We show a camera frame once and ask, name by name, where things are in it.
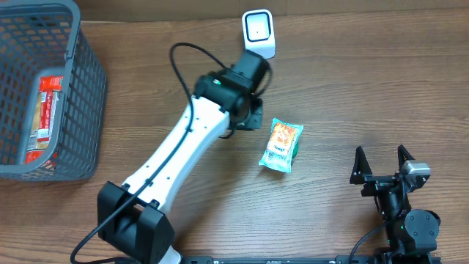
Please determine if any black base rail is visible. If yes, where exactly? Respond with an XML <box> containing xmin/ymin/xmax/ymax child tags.
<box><xmin>181</xmin><ymin>255</ymin><xmax>442</xmax><ymax>264</ymax></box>

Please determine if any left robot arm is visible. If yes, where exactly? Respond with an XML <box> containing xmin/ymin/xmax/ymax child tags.
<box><xmin>97</xmin><ymin>51</ymin><xmax>270</xmax><ymax>263</ymax></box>

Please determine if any long red orange spaghetti pack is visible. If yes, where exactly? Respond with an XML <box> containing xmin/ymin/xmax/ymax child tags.
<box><xmin>25</xmin><ymin>76</ymin><xmax>63</xmax><ymax>164</ymax></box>

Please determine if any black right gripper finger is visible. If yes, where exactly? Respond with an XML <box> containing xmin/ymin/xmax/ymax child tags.
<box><xmin>350</xmin><ymin>146</ymin><xmax>373</xmax><ymax>185</ymax></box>
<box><xmin>397</xmin><ymin>144</ymin><xmax>414</xmax><ymax>171</ymax></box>

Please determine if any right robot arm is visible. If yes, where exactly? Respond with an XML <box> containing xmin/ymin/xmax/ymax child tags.
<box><xmin>347</xmin><ymin>145</ymin><xmax>441</xmax><ymax>263</ymax></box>

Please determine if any grey plastic mesh basket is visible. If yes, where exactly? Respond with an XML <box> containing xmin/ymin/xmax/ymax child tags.
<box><xmin>1</xmin><ymin>1</ymin><xmax>108</xmax><ymax>181</ymax></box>

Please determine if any teal orange snack packet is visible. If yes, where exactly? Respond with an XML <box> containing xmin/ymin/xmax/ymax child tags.
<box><xmin>258</xmin><ymin>118</ymin><xmax>304</xmax><ymax>173</ymax></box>

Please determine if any white barcode scanner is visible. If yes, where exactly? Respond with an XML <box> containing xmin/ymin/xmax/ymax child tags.
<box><xmin>241</xmin><ymin>9</ymin><xmax>276</xmax><ymax>59</ymax></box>

